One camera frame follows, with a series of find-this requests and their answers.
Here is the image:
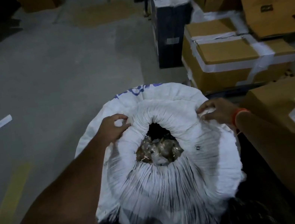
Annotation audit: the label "person's left hand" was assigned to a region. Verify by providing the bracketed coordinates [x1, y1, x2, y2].
[93, 111, 135, 148]

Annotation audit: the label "person's right hand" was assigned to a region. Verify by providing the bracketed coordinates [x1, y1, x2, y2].
[194, 95, 242, 133]

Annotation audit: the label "white woven sack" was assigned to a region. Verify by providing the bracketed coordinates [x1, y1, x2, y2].
[65, 70, 255, 224]

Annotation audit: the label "person's left forearm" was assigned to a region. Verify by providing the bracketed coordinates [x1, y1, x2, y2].
[0, 136, 122, 224]

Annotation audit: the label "person's right forearm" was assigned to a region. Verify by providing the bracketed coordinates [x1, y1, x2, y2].
[233, 103, 295, 224]

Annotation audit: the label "orange wristband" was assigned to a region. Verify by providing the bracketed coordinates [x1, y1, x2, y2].
[229, 106, 253, 128]

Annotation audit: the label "clear packets of brown items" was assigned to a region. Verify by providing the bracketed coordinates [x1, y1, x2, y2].
[132, 128, 187, 171]

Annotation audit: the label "large taped cardboard box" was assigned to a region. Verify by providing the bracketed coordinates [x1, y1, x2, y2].
[176, 6, 295, 97]

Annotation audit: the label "plain cardboard box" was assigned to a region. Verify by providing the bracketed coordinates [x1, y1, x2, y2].
[237, 73, 295, 157]

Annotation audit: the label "black box with white top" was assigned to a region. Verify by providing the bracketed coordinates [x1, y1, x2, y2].
[147, 0, 202, 70]

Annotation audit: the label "flat cardboard on floor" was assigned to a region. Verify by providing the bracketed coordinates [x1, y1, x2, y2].
[65, 0, 146, 31]

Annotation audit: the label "white paper label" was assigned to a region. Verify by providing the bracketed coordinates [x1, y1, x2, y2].
[0, 114, 15, 131]

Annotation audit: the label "brown cardboard box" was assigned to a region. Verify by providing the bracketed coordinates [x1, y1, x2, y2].
[17, 0, 63, 15]

